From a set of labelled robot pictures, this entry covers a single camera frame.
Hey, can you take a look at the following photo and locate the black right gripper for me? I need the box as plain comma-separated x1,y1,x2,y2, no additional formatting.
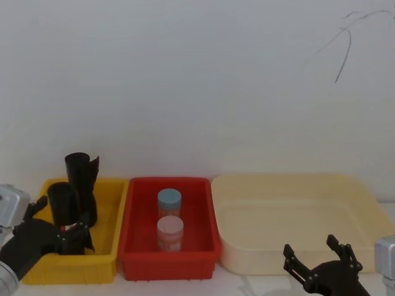
283,234,372,296

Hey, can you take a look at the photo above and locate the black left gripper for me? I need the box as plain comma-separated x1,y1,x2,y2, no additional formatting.
0,195,91,282

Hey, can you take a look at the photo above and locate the short black sheet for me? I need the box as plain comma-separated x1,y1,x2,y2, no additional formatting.
47,182,96,256

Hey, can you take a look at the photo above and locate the tall black rolled sheet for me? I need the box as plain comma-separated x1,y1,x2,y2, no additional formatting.
64,152,101,228

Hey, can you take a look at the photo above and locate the yellow plastic bin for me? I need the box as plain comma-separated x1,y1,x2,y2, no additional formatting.
22,176,130,286

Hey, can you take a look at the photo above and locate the cream plastic tray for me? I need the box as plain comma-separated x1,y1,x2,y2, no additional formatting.
210,173,388,276

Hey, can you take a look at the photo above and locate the clear jar with pink lid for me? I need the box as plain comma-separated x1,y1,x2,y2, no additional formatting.
156,215,185,252

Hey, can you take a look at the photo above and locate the clear jar with blue lid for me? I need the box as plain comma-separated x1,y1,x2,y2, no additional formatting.
157,188,183,221

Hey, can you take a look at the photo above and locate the red plastic bin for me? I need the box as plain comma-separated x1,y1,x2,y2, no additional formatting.
117,176,222,282

